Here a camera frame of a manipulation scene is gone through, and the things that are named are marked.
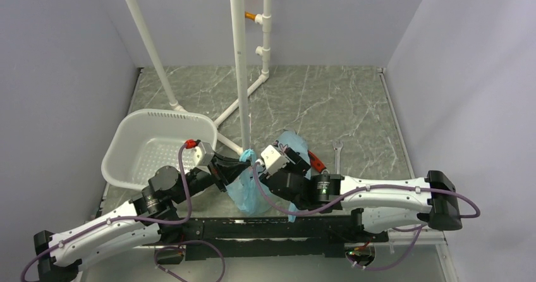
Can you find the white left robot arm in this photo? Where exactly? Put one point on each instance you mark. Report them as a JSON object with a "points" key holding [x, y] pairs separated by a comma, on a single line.
{"points": [[156, 215]]}

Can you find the silver combination wrench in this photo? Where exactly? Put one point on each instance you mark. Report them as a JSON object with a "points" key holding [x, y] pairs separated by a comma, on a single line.
{"points": [[337, 146]]}

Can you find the white PVC pipe frame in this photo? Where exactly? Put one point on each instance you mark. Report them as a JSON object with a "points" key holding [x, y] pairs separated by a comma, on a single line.
{"points": [[244, 90]]}

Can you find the light blue printed plastic bag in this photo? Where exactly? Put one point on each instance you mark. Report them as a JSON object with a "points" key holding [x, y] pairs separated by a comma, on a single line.
{"points": [[245, 193]]}

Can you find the white plastic basket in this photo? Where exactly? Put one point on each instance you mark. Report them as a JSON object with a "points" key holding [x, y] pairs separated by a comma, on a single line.
{"points": [[149, 139]]}

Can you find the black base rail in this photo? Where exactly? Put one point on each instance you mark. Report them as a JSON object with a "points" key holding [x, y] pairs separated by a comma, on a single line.
{"points": [[328, 236]]}

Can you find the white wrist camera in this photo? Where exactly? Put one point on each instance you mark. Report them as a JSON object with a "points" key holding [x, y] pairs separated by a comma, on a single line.
{"points": [[197, 153], [273, 159]]}

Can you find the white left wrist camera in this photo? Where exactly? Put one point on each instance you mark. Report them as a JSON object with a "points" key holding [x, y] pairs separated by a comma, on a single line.
{"points": [[197, 153]]}

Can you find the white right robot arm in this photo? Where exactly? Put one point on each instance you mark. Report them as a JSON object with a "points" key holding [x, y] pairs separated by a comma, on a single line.
{"points": [[381, 204]]}

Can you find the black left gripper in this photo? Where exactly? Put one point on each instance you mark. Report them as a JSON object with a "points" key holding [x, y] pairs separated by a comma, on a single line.
{"points": [[228, 169]]}

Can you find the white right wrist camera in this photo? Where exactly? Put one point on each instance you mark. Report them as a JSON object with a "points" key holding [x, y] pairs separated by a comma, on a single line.
{"points": [[273, 159]]}

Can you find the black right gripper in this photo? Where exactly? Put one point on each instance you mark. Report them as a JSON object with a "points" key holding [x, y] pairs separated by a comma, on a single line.
{"points": [[301, 164]]}

